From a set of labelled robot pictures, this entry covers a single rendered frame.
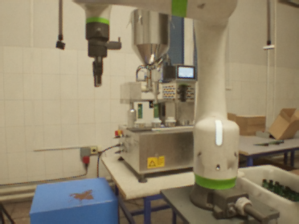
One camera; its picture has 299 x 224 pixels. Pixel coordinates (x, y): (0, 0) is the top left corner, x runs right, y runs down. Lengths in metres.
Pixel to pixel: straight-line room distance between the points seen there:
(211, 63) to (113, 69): 2.19
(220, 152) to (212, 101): 0.22
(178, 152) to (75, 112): 1.73
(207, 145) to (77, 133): 2.34
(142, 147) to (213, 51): 0.70
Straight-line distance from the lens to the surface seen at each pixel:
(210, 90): 0.78
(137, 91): 1.48
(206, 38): 0.80
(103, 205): 1.44
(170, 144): 1.33
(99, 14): 0.87
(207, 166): 0.63
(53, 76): 2.80
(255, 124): 3.00
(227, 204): 0.62
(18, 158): 2.92
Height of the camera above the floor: 1.23
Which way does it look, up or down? 4 degrees down
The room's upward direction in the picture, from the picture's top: straight up
